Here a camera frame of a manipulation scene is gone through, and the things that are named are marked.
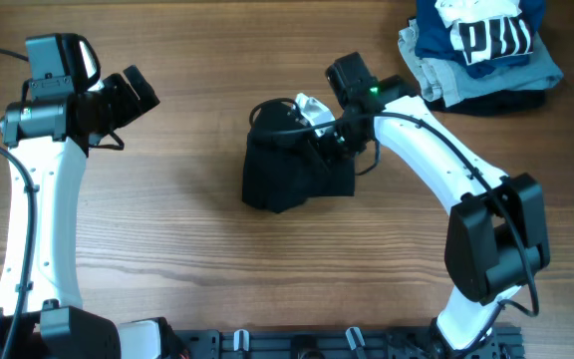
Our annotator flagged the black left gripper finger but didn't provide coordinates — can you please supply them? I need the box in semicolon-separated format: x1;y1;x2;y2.
124;65;160;113
112;74;141;123

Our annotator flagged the black polo shirt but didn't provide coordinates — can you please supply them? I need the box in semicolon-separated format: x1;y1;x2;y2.
241;98;356;213

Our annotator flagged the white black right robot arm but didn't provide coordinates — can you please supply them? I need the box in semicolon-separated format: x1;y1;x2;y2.
295;52;551;358

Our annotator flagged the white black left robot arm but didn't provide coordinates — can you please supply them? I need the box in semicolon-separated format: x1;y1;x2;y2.
0;33;186;358

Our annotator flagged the navy blue folded shirt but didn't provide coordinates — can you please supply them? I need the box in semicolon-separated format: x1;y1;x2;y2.
416;0;546;79

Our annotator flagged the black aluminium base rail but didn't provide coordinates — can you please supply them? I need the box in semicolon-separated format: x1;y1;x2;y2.
166;326;525;359

